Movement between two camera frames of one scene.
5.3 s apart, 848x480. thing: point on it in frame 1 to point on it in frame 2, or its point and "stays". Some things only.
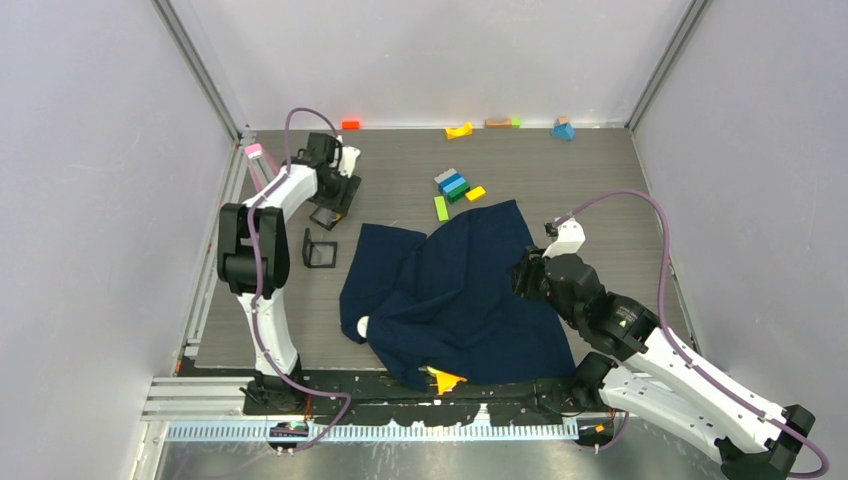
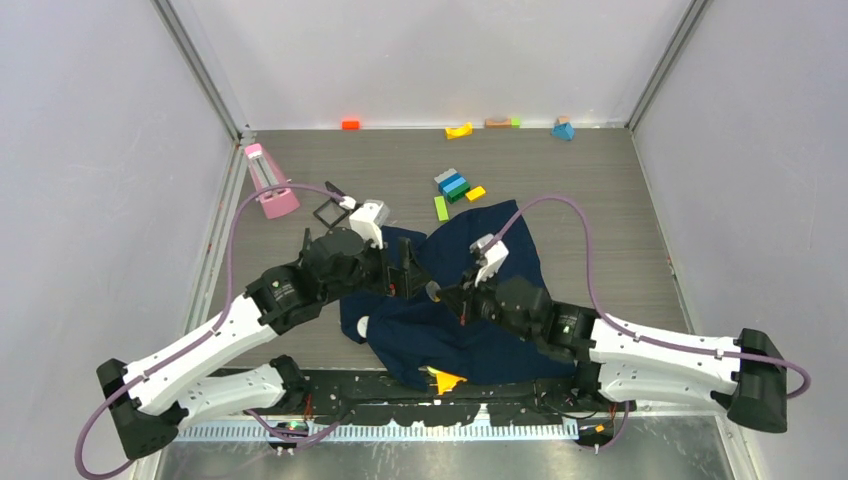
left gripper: (341, 202) to (415, 275)
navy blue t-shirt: (447, 304) stays
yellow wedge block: (444, 381) stays
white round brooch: (362, 325) stays
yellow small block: (474, 193) stays
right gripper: (524, 272) to (462, 300)
